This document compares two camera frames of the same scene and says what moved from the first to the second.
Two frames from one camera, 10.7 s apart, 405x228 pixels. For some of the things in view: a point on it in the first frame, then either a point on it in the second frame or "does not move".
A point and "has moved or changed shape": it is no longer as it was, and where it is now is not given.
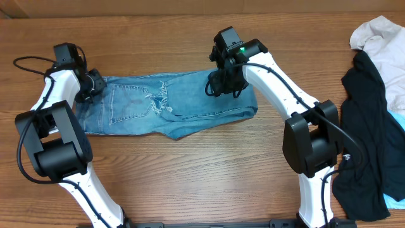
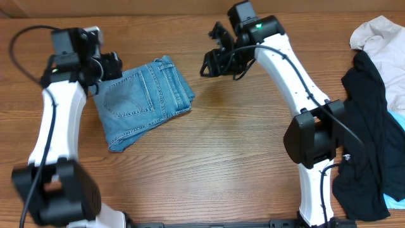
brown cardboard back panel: x=99 y=8 does not move
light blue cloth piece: x=399 y=116 does not move
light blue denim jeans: x=161 y=106 has moved or changed shape
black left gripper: x=99 y=85 to x=114 y=66
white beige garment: x=385 y=43 does not move
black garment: x=359 y=186 does not move
